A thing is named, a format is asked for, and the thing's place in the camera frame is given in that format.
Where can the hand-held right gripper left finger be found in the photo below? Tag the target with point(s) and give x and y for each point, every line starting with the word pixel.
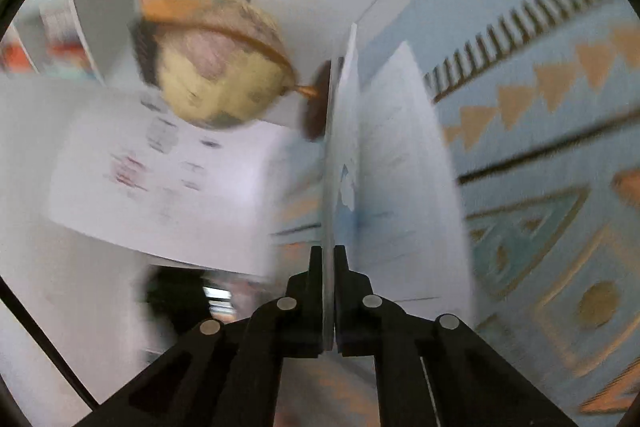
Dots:
pixel 305 307

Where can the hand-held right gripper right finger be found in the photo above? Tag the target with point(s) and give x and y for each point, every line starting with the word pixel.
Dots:
pixel 350 307

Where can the light blue cartoon figures book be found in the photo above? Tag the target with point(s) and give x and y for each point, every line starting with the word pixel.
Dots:
pixel 395 187

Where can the row of pastel spine books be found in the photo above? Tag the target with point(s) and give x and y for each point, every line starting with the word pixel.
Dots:
pixel 60 37

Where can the beige globe on wooden base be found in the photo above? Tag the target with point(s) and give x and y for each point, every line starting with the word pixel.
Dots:
pixel 215 72

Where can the row of dark bound volumes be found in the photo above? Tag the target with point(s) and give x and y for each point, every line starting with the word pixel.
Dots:
pixel 142 47

